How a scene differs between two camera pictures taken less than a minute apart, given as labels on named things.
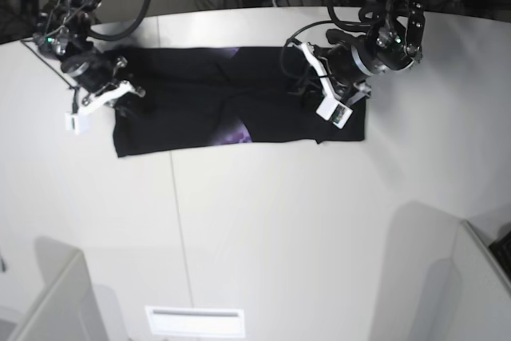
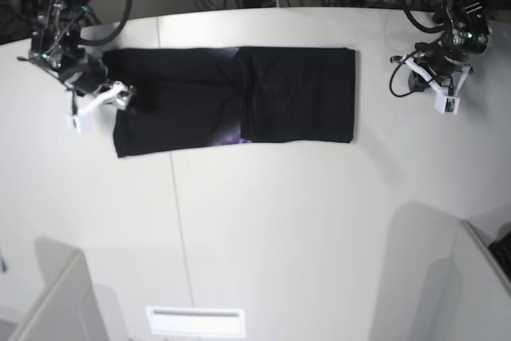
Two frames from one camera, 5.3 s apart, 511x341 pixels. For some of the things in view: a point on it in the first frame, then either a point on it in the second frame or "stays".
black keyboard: (501, 251) stays
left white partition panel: (67, 309) stays
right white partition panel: (465, 297) stays
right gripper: (344, 72) -> (433, 61)
